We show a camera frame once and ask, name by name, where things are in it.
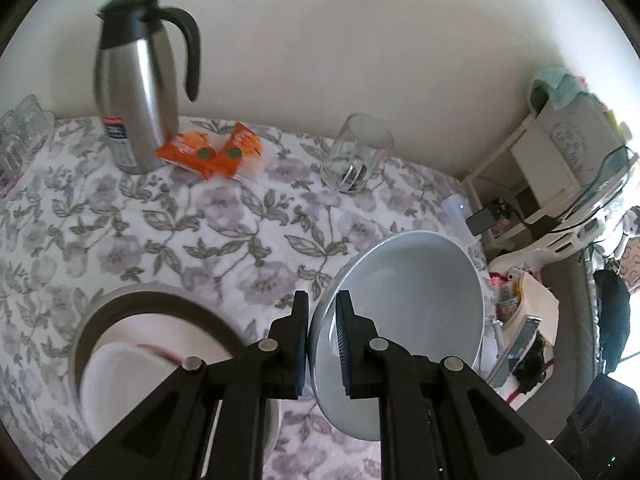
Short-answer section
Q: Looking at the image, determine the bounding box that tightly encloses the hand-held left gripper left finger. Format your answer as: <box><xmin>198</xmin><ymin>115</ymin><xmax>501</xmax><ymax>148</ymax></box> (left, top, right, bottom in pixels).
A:
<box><xmin>62</xmin><ymin>290</ymin><xmax>311</xmax><ymax>480</ymax></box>

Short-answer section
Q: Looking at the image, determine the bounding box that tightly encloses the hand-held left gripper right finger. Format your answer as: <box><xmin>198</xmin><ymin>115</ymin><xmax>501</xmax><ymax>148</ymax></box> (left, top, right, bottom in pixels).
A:
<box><xmin>335</xmin><ymin>290</ymin><xmax>583</xmax><ymax>480</ymax></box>

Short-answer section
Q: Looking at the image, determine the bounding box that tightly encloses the pale blue floral bowl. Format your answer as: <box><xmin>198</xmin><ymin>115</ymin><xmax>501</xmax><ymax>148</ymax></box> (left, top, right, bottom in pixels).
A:
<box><xmin>310</xmin><ymin>230</ymin><xmax>486</xmax><ymax>442</ymax></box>

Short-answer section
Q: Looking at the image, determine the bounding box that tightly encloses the plain white bowl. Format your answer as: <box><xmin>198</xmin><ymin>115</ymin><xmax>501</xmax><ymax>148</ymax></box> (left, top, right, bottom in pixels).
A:
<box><xmin>80</xmin><ymin>344</ymin><xmax>221</xmax><ymax>441</ymax></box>

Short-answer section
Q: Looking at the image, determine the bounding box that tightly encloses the black fuzzy cloth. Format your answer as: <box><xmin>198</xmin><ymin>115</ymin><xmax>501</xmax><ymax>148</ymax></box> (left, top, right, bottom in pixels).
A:
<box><xmin>512</xmin><ymin>337</ymin><xmax>549</xmax><ymax>393</ymax></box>

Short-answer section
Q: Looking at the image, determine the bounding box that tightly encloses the beige paper box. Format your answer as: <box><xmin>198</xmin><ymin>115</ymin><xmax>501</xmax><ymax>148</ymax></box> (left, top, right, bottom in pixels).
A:
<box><xmin>500</xmin><ymin>270</ymin><xmax>560</xmax><ymax>346</ymax></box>

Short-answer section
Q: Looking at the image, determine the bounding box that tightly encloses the grey floral tablecloth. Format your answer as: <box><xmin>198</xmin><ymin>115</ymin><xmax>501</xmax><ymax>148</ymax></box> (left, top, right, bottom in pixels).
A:
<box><xmin>0</xmin><ymin>115</ymin><xmax>501</xmax><ymax>480</ymax></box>

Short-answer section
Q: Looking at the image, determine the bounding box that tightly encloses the small white device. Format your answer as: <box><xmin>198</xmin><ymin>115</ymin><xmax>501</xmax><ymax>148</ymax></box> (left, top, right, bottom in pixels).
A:
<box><xmin>441</xmin><ymin>192</ymin><xmax>473</xmax><ymax>222</ymax></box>

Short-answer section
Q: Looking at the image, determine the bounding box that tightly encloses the black charger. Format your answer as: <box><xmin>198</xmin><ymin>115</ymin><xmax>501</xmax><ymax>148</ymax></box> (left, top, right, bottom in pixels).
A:
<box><xmin>465</xmin><ymin>207</ymin><xmax>496</xmax><ymax>236</ymax></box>

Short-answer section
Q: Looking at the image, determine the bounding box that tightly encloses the clear glass mug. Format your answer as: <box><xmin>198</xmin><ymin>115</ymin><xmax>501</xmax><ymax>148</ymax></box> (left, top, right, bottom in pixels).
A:
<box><xmin>320</xmin><ymin>112</ymin><xmax>395</xmax><ymax>195</ymax></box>

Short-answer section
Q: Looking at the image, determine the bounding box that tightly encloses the orange snack packet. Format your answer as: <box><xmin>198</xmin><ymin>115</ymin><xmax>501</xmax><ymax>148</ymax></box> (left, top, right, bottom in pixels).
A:
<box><xmin>156</xmin><ymin>131</ymin><xmax>223</xmax><ymax>181</ymax></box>
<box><xmin>212</xmin><ymin>122</ymin><xmax>271</xmax><ymax>181</ymax></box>

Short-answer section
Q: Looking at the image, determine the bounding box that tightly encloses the white cutout shelf rack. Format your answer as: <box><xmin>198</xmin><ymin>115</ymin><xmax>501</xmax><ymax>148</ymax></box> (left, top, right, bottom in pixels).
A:
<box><xmin>460</xmin><ymin>110</ymin><xmax>640</xmax><ymax>271</ymax></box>

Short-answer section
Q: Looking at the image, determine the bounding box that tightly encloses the grey printed bag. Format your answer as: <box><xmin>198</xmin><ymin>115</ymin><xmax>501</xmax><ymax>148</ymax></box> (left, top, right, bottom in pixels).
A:
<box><xmin>537</xmin><ymin>95</ymin><xmax>621</xmax><ymax>196</ymax></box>

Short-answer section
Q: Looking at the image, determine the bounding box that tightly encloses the steel thermos jug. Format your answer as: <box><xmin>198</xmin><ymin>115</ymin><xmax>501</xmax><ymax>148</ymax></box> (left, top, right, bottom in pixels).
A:
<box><xmin>94</xmin><ymin>0</ymin><xmax>202</xmax><ymax>175</ymax></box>

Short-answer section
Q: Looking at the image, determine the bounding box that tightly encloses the teal cloth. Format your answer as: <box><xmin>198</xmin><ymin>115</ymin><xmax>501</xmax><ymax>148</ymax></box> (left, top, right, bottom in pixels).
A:
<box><xmin>529</xmin><ymin>67</ymin><xmax>586</xmax><ymax>111</ymax></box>

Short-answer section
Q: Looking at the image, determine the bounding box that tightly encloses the clear glass cup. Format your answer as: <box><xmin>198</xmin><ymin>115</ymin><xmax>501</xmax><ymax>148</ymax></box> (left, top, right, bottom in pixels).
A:
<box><xmin>0</xmin><ymin>109</ymin><xmax>28</xmax><ymax>166</ymax></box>
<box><xmin>17</xmin><ymin>94</ymin><xmax>56</xmax><ymax>153</ymax></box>

